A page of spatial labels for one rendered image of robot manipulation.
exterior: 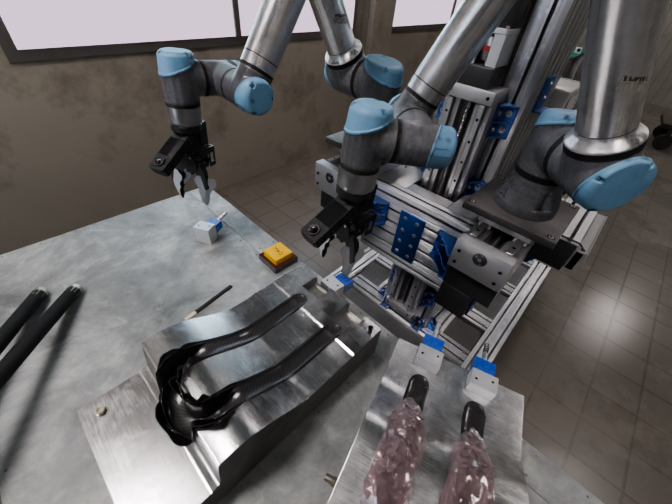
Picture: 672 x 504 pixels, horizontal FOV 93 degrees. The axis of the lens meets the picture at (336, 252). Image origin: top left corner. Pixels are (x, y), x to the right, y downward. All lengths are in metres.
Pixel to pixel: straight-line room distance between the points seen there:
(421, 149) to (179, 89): 0.54
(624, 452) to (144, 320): 1.93
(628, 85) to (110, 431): 0.96
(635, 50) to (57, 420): 1.09
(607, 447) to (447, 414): 1.37
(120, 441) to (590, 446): 1.77
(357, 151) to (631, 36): 0.39
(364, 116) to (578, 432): 1.71
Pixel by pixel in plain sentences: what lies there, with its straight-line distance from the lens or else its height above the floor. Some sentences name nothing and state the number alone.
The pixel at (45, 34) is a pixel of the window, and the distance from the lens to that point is 2.26.
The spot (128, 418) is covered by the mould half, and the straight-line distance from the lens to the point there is 0.70.
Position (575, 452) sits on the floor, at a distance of 1.89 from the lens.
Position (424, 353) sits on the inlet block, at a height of 0.88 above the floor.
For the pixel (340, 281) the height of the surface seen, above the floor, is 0.84.
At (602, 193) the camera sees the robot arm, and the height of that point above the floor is 1.19.
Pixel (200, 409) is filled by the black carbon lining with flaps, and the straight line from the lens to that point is 0.60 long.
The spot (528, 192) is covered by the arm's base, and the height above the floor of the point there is 1.10.
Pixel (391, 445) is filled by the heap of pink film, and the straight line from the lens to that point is 0.57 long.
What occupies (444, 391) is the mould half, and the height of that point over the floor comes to 0.85.
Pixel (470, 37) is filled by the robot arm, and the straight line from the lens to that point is 0.68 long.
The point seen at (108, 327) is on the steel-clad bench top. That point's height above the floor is 0.80.
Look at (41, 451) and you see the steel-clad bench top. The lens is 0.81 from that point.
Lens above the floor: 1.45
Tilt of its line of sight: 42 degrees down
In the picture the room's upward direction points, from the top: 6 degrees clockwise
